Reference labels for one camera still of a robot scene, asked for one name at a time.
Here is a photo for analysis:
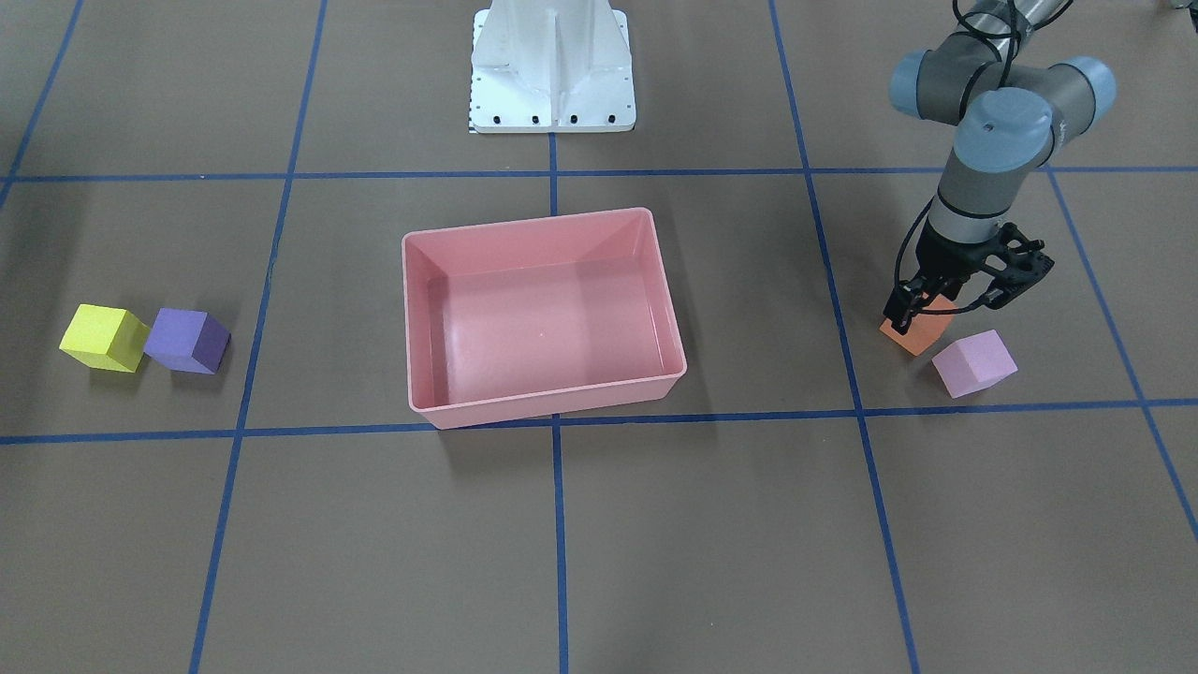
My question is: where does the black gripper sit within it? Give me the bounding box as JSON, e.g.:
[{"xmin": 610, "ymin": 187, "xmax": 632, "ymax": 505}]
[{"xmin": 883, "ymin": 221, "xmax": 998, "ymax": 336}]

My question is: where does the orange foam block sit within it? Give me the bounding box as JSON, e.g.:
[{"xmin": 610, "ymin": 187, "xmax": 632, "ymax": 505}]
[{"xmin": 881, "ymin": 312, "xmax": 955, "ymax": 357}]

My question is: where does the yellow foam block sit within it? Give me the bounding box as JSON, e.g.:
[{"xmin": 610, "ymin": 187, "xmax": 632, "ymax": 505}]
[{"xmin": 59, "ymin": 303, "xmax": 150, "ymax": 374}]

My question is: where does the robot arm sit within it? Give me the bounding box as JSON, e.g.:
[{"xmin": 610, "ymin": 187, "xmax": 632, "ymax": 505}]
[{"xmin": 883, "ymin": 1, "xmax": 1118, "ymax": 334}]

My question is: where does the pink plastic bin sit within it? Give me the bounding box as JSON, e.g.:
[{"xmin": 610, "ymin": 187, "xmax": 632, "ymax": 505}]
[{"xmin": 403, "ymin": 208, "xmax": 688, "ymax": 430}]

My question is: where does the pink foam block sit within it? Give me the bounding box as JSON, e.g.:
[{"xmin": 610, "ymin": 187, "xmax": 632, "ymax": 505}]
[{"xmin": 932, "ymin": 330, "xmax": 1018, "ymax": 400}]

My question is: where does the purple foam block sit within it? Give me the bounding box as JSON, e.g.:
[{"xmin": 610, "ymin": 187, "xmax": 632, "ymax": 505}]
[{"xmin": 144, "ymin": 306, "xmax": 231, "ymax": 375}]

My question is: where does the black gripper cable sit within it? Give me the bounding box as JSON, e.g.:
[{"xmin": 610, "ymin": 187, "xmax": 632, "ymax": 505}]
[{"xmin": 894, "ymin": 0, "xmax": 1023, "ymax": 310}]

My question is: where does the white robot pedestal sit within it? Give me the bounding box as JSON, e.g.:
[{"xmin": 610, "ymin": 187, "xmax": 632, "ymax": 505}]
[{"xmin": 468, "ymin": 1, "xmax": 637, "ymax": 134}]

